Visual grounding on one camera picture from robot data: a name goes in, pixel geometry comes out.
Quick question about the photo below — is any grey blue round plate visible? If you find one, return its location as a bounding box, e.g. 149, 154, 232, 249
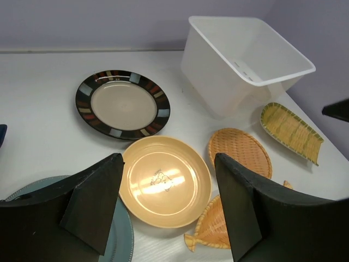
5, 175, 134, 262

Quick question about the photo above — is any green yellow woven tray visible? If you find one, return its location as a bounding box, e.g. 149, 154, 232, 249
260, 102, 324, 165

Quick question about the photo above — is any dark blue leaf plate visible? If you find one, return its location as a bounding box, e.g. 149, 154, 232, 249
0, 124, 8, 147

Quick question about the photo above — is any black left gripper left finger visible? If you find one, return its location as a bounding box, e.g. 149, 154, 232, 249
1, 153, 124, 261

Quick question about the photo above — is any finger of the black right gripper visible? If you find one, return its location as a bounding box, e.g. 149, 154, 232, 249
322, 98, 349, 122

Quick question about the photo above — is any round orange woven plate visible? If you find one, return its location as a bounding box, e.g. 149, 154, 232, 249
208, 128, 273, 179

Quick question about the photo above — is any black rimmed beige plate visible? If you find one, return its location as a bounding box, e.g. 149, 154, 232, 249
75, 70, 171, 140

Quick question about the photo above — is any fish shaped woven plate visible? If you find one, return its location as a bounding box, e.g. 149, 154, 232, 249
184, 180, 294, 253

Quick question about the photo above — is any white plastic bin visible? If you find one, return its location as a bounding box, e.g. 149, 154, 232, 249
180, 16, 316, 117

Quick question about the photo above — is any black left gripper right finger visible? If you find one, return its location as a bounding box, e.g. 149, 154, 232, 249
215, 153, 348, 261

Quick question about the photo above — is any yellow round plate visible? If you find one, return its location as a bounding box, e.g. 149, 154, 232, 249
119, 136, 212, 229

